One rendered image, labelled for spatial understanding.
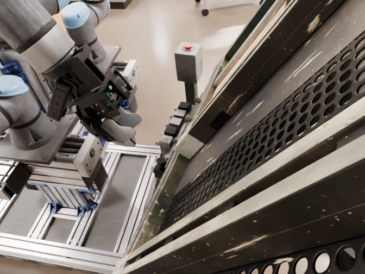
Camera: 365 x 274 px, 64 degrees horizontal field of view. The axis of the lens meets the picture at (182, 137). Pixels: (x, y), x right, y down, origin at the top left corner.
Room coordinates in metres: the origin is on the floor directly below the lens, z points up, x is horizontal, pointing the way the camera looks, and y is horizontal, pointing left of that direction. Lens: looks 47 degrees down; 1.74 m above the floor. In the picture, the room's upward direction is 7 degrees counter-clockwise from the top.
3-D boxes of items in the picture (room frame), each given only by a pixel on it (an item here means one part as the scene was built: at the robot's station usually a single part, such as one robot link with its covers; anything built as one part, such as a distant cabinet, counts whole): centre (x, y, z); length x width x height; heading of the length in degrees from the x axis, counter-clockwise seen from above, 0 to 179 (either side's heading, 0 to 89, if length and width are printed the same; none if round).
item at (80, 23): (1.25, 0.38, 1.20); 0.13 x 0.12 x 0.14; 160
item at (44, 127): (0.76, 0.52, 1.09); 0.15 x 0.15 x 0.10
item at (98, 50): (1.24, 0.38, 1.09); 0.15 x 0.15 x 0.10
